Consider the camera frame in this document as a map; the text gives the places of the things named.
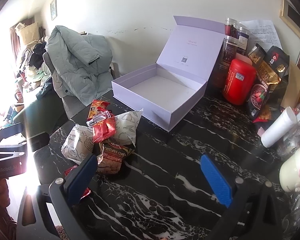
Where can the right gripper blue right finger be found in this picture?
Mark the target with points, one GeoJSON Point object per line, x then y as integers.
{"type": "Point", "coordinates": [223, 188]}

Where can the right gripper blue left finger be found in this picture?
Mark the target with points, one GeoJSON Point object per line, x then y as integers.
{"type": "Point", "coordinates": [68, 191]}

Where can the white patterned snack bag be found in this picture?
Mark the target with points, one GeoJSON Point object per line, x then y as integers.
{"type": "Point", "coordinates": [78, 144]}
{"type": "Point", "coordinates": [126, 125]}

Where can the brown nutritious cereal packet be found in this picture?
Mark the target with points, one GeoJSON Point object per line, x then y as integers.
{"type": "Point", "coordinates": [111, 156]}

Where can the red gold-lettered snack packet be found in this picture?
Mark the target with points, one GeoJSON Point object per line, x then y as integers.
{"type": "Point", "coordinates": [103, 130]}

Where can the red cartoon couple snack bag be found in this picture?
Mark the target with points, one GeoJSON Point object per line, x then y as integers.
{"type": "Point", "coordinates": [96, 107]}

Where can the red ketchup sachet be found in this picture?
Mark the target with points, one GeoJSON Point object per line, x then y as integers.
{"type": "Point", "coordinates": [100, 116]}

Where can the white ceramic mug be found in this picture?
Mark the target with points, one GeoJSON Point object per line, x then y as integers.
{"type": "Point", "coordinates": [289, 174]}

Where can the white paper roll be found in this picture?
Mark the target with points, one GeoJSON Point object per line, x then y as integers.
{"type": "Point", "coordinates": [286, 121]}

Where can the red cylindrical tin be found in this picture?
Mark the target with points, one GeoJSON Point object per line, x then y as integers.
{"type": "Point", "coordinates": [239, 81]}

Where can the lavender open gift box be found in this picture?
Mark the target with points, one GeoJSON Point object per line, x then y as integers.
{"type": "Point", "coordinates": [168, 89]}

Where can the grey-green puffer jacket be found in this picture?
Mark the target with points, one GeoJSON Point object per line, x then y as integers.
{"type": "Point", "coordinates": [82, 62]}

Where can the brown paper bag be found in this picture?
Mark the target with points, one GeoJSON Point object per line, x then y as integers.
{"type": "Point", "coordinates": [292, 93]}

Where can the black gold oats bag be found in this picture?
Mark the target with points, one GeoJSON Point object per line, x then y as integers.
{"type": "Point", "coordinates": [270, 71]}

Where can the tall dark clear jar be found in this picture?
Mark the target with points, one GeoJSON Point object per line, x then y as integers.
{"type": "Point", "coordinates": [226, 55]}

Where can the small dark snack jar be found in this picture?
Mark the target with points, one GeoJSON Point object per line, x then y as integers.
{"type": "Point", "coordinates": [256, 55]}

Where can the clear jar purple label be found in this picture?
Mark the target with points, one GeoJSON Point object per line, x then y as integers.
{"type": "Point", "coordinates": [243, 35]}

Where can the printed white paper sheet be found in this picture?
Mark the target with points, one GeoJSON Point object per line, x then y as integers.
{"type": "Point", "coordinates": [262, 32]}

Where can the clear jar red contents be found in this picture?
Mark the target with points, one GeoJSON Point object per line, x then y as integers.
{"type": "Point", "coordinates": [231, 27]}

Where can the small distant wall picture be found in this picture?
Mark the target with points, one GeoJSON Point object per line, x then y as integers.
{"type": "Point", "coordinates": [53, 9]}

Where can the gold framed wall picture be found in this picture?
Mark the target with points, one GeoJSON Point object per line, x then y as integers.
{"type": "Point", "coordinates": [290, 16]}

